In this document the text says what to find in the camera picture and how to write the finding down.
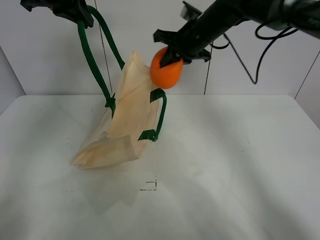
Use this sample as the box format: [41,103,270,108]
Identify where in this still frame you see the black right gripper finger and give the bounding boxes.
[159,48,178,68]

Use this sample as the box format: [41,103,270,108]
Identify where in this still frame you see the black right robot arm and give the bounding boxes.
[153,0,320,68]

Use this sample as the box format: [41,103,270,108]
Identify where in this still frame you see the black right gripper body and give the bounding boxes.
[152,14,212,65]

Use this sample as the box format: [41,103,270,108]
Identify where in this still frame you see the cream linen bag green handles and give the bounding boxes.
[72,6,167,169]

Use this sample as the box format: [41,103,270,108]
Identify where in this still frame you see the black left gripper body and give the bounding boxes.
[20,0,94,28]

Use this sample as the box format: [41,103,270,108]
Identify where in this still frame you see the orange citrus fruit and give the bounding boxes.
[150,47,184,89]

